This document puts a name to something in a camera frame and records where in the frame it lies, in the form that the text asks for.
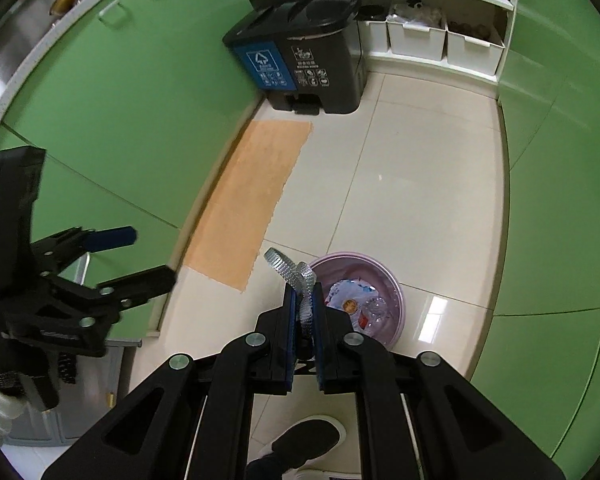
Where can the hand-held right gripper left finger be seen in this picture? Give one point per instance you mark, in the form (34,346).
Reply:
(292,320)

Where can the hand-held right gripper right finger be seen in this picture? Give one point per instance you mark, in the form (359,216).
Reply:
(320,330)

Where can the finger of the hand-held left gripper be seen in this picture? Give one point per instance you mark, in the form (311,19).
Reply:
(112,237)
(140,285)

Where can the white printed plastic bag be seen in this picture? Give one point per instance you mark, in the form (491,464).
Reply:
(350,287)

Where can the clear plastic bottle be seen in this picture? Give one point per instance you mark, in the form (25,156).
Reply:
(377,312)

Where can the pink round waste bin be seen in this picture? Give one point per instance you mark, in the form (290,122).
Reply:
(397,300)

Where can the person's left hand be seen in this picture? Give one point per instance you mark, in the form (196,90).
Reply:
(5,375)

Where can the black shoe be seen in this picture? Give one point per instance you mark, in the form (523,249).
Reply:
(310,437)

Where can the orange floor mat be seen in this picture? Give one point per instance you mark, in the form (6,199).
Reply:
(250,200)

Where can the black pedal waste bin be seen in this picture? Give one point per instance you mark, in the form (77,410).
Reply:
(320,60)

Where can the white storage bin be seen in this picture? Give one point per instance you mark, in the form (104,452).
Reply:
(374,35)
(472,55)
(415,42)

